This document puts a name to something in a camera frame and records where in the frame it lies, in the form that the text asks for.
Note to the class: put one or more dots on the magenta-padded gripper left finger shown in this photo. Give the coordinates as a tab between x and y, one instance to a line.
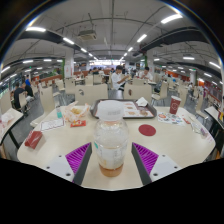
78	159

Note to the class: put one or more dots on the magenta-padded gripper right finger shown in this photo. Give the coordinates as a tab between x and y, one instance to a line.
146	159

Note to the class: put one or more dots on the clear white-capped drink bottle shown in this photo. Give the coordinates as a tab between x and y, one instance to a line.
111	140

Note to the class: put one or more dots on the flat round red coaster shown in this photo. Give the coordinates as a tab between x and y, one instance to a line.
147	130

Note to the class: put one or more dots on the small red sauce packet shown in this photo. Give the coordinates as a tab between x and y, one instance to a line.
78	123

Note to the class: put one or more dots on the white printed paper card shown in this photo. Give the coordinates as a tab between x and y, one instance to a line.
52	124

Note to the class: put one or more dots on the colourful sticker leaflet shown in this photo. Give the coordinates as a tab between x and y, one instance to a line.
170	118

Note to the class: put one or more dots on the crumpled food wrapper bag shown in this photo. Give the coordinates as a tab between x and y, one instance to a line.
76	111

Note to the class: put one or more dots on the red cardboard box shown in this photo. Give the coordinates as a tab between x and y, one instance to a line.
33	139

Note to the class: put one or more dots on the small clear plastic bottle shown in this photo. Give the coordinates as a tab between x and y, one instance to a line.
59	113

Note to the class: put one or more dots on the printed paper tray liner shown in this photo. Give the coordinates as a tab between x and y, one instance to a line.
133	110

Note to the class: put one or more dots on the dark brown food tray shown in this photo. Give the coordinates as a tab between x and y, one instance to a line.
93	110

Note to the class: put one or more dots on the small red white packet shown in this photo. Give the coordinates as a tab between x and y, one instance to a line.
186	120

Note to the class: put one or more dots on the white paper napkin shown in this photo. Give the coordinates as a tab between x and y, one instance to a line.
142	102

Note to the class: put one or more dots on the red paper cup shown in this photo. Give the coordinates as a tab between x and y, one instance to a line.
175	106

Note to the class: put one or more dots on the clear plastic packet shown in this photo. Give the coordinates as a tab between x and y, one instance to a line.
200	130

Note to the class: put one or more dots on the beige canteen chairs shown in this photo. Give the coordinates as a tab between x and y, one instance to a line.
91	93

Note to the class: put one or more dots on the beige neighbouring table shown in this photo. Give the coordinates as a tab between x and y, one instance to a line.
10	121
213	113

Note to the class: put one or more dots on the person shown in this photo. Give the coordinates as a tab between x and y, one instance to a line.
28	90
18	95
116	80
145	75

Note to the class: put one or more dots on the ceiling air conditioner unit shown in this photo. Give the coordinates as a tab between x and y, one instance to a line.
87	35

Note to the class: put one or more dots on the ceiling strip lights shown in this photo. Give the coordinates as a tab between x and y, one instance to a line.
171	18

